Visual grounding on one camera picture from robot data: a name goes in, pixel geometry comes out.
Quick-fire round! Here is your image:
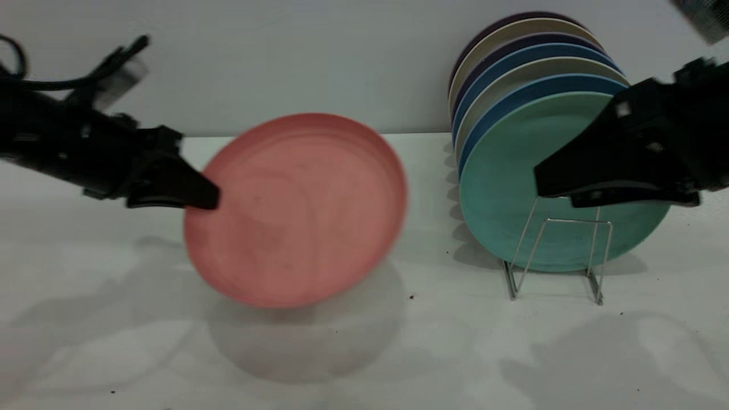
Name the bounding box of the dark purple round plate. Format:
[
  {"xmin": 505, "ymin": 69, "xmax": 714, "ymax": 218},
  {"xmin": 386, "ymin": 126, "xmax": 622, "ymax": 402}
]
[
  {"xmin": 452, "ymin": 32, "xmax": 608, "ymax": 124},
  {"xmin": 449, "ymin": 11, "xmax": 587, "ymax": 86}
]

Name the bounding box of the pink round plate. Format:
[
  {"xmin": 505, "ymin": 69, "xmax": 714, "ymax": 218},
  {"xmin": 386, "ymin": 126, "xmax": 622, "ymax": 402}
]
[{"xmin": 183, "ymin": 112, "xmax": 408, "ymax": 309}]

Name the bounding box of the metal wire plate rack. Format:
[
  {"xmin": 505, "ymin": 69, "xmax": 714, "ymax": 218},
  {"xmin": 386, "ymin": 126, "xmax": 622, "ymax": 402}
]
[{"xmin": 502, "ymin": 196, "xmax": 615, "ymax": 307}]

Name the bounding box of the green round plate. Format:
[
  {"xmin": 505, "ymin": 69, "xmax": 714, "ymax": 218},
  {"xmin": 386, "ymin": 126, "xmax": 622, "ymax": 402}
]
[{"xmin": 459, "ymin": 92, "xmax": 672, "ymax": 273}]

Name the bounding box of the black cable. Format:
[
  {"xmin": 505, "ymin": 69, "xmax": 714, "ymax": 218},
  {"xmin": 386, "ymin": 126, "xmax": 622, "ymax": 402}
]
[{"xmin": 0, "ymin": 34, "xmax": 151, "ymax": 93}]

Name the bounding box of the beige round plate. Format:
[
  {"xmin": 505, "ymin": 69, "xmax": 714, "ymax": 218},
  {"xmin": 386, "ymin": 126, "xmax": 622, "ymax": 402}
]
[
  {"xmin": 455, "ymin": 57, "xmax": 630, "ymax": 161},
  {"xmin": 448, "ymin": 18, "xmax": 604, "ymax": 114}
]

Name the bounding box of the blue round plate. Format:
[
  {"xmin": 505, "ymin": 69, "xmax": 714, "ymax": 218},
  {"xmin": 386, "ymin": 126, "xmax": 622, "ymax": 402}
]
[
  {"xmin": 452, "ymin": 43, "xmax": 625, "ymax": 144},
  {"xmin": 458, "ymin": 74, "xmax": 628, "ymax": 178}
]

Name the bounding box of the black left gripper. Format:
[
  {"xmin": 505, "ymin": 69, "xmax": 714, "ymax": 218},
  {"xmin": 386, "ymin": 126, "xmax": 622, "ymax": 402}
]
[{"xmin": 80, "ymin": 113, "xmax": 221, "ymax": 211}]

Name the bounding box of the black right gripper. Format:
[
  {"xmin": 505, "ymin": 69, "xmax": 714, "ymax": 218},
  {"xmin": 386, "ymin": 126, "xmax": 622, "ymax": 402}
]
[{"xmin": 534, "ymin": 75, "xmax": 729, "ymax": 209}]

